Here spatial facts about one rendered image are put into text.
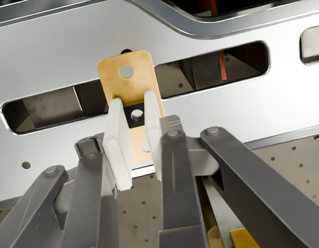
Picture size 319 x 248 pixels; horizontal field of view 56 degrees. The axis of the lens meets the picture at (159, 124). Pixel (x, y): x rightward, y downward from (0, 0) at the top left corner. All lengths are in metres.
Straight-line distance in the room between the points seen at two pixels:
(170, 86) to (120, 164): 0.44
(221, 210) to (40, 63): 0.21
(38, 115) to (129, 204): 0.44
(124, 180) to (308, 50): 0.22
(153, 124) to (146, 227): 0.61
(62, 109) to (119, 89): 0.09
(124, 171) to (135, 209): 0.56
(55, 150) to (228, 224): 0.17
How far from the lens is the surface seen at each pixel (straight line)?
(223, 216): 0.29
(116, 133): 0.16
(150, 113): 0.17
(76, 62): 0.27
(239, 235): 0.27
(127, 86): 0.21
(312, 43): 0.31
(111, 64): 0.21
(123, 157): 0.15
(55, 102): 0.29
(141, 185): 0.67
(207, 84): 0.41
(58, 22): 0.26
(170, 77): 0.58
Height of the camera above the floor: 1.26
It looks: 67 degrees down
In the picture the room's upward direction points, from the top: 169 degrees clockwise
